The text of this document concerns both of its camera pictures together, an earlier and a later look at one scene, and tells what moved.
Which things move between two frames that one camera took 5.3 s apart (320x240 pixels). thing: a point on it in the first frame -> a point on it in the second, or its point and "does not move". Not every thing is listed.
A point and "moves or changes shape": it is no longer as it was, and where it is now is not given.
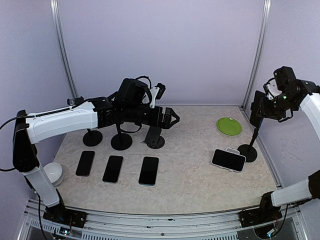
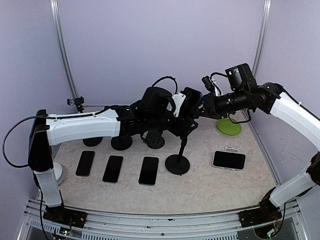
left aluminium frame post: x=57 y=27 does not move
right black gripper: x=266 y=111 -> x=211 y=107
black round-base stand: x=121 y=141 does not move
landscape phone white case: x=228 y=160 does not move
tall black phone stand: x=92 y=138 moves or changes shape
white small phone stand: x=232 y=150 moves or changes shape
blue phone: x=255 y=119 -> x=192 y=97
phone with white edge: x=113 y=169 does not move
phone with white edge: x=148 y=172 does not move
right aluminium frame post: x=258 y=56 does not move
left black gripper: x=166 y=124 -> x=182 y=129
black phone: x=85 y=164 does not move
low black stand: x=153 y=139 does not move
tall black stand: x=248 y=151 -> x=178 y=164
